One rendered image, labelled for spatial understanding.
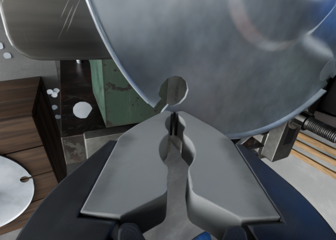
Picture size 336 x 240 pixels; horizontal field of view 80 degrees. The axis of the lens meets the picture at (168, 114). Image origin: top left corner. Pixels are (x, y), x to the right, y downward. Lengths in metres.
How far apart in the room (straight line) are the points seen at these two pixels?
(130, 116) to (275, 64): 0.19
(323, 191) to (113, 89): 1.65
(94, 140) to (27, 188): 0.47
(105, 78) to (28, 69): 0.69
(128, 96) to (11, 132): 0.42
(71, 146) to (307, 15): 0.32
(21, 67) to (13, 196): 0.45
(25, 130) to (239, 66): 0.56
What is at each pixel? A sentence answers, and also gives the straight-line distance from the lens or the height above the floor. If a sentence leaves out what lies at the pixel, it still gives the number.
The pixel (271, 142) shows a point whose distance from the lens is 0.34.
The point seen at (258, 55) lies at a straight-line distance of 0.18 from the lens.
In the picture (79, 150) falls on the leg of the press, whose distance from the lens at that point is 0.34.
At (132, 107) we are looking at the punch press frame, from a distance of 0.29.
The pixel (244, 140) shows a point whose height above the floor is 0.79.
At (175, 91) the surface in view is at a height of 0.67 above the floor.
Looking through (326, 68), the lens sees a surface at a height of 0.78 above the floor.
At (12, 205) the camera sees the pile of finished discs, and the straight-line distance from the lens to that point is 0.80.
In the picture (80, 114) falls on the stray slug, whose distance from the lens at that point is 0.28.
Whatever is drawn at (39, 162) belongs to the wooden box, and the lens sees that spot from 0.69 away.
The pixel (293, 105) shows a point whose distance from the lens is 0.25.
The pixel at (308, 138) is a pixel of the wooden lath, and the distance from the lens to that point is 1.38.
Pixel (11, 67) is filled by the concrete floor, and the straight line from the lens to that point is 0.94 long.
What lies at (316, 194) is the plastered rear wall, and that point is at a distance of 1.82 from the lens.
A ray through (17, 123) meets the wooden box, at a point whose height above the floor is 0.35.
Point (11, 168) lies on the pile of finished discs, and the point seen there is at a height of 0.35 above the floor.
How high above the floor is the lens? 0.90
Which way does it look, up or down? 52 degrees down
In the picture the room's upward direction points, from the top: 136 degrees clockwise
